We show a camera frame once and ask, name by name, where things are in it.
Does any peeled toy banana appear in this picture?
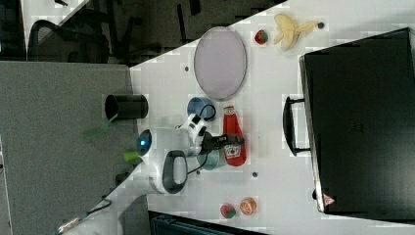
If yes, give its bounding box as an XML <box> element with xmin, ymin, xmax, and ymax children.
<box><xmin>274</xmin><ymin>14</ymin><xmax>318</xmax><ymax>51</ymax></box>

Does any orange slice toy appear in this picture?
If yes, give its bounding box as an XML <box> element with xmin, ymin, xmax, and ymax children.
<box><xmin>239</xmin><ymin>197</ymin><xmax>257</xmax><ymax>215</ymax></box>

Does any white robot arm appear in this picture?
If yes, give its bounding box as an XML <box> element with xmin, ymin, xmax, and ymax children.
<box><xmin>137</xmin><ymin>114</ymin><xmax>245</xmax><ymax>194</ymax></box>

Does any toy strawberry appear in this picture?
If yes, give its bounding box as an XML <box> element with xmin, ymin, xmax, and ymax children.
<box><xmin>220</xmin><ymin>204</ymin><xmax>236</xmax><ymax>218</ymax></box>

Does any green mug with handle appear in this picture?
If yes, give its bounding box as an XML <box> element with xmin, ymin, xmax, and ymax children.
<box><xmin>197</xmin><ymin>150</ymin><xmax>226</xmax><ymax>170</ymax></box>

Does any black office chair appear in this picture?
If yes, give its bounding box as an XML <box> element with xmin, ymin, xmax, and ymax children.
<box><xmin>27</xmin><ymin>9</ymin><xmax>110</xmax><ymax>64</ymax></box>

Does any red toy tomato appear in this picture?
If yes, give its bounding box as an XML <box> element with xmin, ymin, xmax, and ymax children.
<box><xmin>254</xmin><ymin>29</ymin><xmax>268</xmax><ymax>45</ymax></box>

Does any toaster oven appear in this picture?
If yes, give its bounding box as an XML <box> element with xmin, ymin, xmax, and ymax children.
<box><xmin>299</xmin><ymin>27</ymin><xmax>415</xmax><ymax>224</ymax></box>

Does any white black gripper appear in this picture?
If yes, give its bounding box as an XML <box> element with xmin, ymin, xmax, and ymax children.
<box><xmin>177</xmin><ymin>114</ymin><xmax>245</xmax><ymax>156</ymax></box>

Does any light purple round plate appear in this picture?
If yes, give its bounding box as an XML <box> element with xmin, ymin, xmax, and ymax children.
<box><xmin>194</xmin><ymin>26</ymin><xmax>247</xmax><ymax>101</ymax></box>

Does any blue cup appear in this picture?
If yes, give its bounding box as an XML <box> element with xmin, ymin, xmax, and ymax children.
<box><xmin>187</xmin><ymin>97</ymin><xmax>216</xmax><ymax>121</ymax></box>

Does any green slotted spatula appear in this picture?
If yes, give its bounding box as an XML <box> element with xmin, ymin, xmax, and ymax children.
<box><xmin>82</xmin><ymin>115</ymin><xmax>117</xmax><ymax>139</ymax></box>

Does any black pot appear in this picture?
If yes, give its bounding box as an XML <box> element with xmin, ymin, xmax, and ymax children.
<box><xmin>104</xmin><ymin>95</ymin><xmax>149</xmax><ymax>119</ymax></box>

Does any red felt ketchup bottle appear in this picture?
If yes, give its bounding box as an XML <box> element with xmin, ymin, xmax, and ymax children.
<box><xmin>223</xmin><ymin>106</ymin><xmax>248</xmax><ymax>166</ymax></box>

